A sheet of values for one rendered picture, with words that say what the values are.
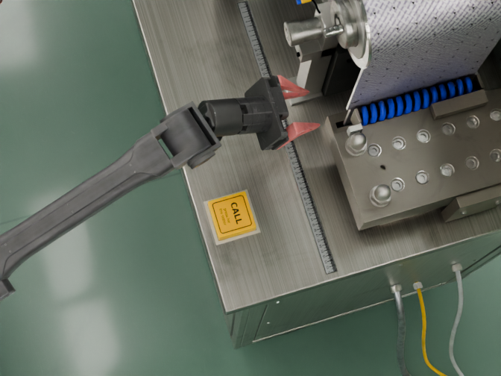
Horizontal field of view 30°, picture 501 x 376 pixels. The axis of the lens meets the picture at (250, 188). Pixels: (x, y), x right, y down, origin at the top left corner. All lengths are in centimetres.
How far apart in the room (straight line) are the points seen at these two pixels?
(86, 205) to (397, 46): 51
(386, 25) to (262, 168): 44
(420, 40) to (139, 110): 141
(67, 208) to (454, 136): 66
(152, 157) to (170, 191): 125
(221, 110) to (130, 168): 17
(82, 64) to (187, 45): 102
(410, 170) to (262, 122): 28
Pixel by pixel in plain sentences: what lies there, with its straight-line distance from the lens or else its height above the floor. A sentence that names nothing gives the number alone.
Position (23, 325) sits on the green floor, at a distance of 259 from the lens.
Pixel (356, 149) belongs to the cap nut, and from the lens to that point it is 156.
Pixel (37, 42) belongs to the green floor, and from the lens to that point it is 281.
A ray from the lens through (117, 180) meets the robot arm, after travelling 137.
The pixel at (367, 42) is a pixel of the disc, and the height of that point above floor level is 130.
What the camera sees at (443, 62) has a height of 113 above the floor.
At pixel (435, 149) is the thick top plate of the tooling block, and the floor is 103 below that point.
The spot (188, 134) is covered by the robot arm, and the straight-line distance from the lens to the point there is 137.
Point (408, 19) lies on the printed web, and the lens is 138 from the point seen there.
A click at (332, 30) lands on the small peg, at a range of 139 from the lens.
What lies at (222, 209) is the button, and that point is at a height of 92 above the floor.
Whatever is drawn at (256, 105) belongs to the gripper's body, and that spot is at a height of 117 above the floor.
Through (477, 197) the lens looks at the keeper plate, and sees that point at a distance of 161.
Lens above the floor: 253
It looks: 75 degrees down
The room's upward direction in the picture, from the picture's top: 8 degrees clockwise
